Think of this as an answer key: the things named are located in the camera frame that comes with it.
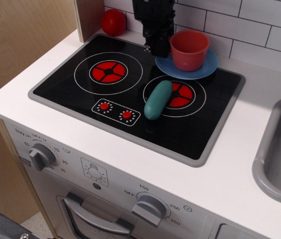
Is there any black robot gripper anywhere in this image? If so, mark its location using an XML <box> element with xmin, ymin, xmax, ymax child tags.
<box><xmin>132</xmin><ymin>0</ymin><xmax>175</xmax><ymax>58</ymax></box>

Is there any orange plastic cup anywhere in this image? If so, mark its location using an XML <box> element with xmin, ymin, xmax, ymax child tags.
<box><xmin>170</xmin><ymin>30</ymin><xmax>210</xmax><ymax>72</ymax></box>

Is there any blue plastic plate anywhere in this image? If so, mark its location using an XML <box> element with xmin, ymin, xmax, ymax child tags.
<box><xmin>155</xmin><ymin>49</ymin><xmax>218</xmax><ymax>80</ymax></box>

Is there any red toy tomato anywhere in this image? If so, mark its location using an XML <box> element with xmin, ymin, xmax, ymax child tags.
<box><xmin>101</xmin><ymin>9</ymin><xmax>126</xmax><ymax>36</ymax></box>

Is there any teal toy cucumber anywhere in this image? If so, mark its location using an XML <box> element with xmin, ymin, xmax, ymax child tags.
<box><xmin>144</xmin><ymin>80</ymin><xmax>173</xmax><ymax>120</ymax></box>

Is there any black toy stove top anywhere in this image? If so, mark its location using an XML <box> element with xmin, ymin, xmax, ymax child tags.
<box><xmin>28</xmin><ymin>34</ymin><xmax>245</xmax><ymax>167</ymax></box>

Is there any wooden side panel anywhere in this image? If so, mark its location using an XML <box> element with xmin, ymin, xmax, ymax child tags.
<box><xmin>74</xmin><ymin>0</ymin><xmax>104</xmax><ymax>42</ymax></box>

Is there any grey timer knob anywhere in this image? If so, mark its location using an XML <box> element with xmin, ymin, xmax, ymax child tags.
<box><xmin>29</xmin><ymin>143</ymin><xmax>56</xmax><ymax>171</ymax></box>

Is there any grey oven temperature knob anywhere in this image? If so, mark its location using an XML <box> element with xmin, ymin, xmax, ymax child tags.
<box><xmin>132</xmin><ymin>193</ymin><xmax>167</xmax><ymax>228</ymax></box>

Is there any black equipment base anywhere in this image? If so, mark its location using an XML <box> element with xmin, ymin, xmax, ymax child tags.
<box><xmin>0</xmin><ymin>213</ymin><xmax>39</xmax><ymax>239</ymax></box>

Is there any grey oven door handle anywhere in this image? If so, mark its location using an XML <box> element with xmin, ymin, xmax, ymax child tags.
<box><xmin>64</xmin><ymin>193</ymin><xmax>134</xmax><ymax>237</ymax></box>

